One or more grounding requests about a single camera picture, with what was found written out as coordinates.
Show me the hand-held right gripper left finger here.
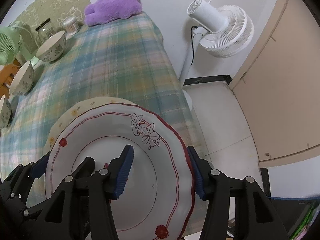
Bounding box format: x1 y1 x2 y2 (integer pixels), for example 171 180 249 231
32 144 134 240

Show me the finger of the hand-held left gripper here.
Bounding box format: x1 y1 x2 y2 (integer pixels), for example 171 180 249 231
10 152 50 180
71 156 96 179

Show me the grey floral bowl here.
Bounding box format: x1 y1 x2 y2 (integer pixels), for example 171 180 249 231
9 60 35 96
0 94 13 128
35 30 67 63

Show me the green printed board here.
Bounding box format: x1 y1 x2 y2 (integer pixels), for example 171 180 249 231
11 0 91 34

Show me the clear cotton swab container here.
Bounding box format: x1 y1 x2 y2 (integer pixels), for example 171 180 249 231
61 17 80 37

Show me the beige door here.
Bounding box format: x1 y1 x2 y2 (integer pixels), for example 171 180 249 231
229 0 320 168

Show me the red-rimmed floral plate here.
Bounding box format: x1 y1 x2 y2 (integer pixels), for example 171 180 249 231
45 104 196 239

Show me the white standing fan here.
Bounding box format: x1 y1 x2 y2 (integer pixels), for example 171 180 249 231
175 0 255 120

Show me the glass jar mug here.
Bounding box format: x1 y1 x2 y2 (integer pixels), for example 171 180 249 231
35 18 54 44

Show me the plaid tablecloth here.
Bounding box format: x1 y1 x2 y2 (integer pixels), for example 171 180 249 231
0 12 208 183

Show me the purple plush toy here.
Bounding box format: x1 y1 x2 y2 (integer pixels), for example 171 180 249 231
84 0 143 26

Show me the large yellow floral plate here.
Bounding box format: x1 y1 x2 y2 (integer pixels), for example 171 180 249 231
42 97 140 155

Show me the dark storage box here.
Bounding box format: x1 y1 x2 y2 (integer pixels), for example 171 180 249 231
269 196 320 240

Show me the green desk fan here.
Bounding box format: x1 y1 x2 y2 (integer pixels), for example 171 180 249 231
0 21 47 68

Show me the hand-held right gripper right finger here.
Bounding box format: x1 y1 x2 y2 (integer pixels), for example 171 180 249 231
186 145 290 240

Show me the black fan cable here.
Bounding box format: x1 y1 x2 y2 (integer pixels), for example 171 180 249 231
190 25 200 67

